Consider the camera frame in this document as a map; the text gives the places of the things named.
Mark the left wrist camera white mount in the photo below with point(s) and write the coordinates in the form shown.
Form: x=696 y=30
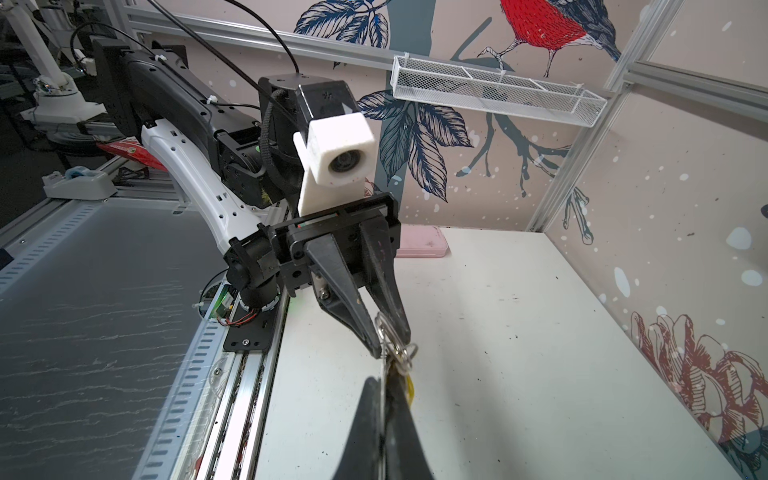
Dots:
x=337 y=154

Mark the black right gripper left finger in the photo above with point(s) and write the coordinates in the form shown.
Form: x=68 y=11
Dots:
x=361 y=457

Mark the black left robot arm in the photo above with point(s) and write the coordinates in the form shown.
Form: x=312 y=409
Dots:
x=283 y=194

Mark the silver metal keyring carabiner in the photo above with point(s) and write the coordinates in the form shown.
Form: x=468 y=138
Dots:
x=393 y=347

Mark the white wire mesh basket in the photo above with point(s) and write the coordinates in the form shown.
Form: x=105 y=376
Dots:
x=493 y=91

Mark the yellow capped key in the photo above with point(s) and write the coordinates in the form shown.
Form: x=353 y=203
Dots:
x=410 y=390

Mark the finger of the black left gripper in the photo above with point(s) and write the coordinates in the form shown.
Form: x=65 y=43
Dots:
x=378 y=255
x=343 y=302

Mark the pink rectangular tray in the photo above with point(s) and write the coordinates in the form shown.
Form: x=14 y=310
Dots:
x=422 y=241

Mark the white tape dispenser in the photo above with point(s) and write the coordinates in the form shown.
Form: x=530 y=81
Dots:
x=78 y=183

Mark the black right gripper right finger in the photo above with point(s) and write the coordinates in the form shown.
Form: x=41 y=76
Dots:
x=402 y=453

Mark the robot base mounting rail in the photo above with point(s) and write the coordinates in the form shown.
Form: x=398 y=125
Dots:
x=211 y=423

